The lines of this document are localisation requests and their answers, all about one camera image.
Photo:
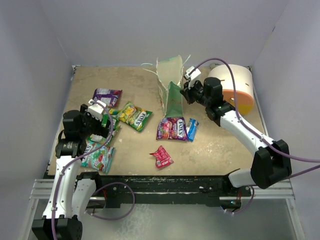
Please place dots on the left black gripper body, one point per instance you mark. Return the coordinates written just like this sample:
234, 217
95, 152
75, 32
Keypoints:
91, 124

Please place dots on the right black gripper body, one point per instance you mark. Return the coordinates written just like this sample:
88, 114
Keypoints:
195, 94

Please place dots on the green snack packet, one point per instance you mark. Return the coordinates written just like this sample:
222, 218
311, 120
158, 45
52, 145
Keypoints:
113, 113
100, 139

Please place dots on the blue snack packet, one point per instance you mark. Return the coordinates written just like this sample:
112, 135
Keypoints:
191, 129

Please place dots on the green paper bag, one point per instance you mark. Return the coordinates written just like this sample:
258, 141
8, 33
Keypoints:
169, 78

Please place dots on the purple Fox's candy bag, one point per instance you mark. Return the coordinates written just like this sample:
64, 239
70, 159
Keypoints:
172, 128

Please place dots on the white round drawer box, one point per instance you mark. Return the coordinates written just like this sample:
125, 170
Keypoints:
243, 86

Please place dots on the red snack packet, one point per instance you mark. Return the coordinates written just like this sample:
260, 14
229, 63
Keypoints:
162, 158

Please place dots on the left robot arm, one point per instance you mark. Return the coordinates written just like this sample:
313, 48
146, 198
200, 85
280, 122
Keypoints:
62, 217

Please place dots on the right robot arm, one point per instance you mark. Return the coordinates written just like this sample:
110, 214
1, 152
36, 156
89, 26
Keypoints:
271, 163

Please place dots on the yellow green Fox's candy bag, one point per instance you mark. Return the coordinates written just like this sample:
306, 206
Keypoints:
134, 116

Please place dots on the purple snack packet back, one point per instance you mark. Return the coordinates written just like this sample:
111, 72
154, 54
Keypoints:
108, 96

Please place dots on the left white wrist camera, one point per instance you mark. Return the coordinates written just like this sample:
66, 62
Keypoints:
96, 109

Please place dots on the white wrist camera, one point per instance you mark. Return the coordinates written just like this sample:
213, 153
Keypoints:
96, 109
192, 75

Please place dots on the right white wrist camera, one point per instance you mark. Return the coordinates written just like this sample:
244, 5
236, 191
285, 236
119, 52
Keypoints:
192, 75

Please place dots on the black base frame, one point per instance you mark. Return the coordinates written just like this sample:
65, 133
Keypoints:
211, 191

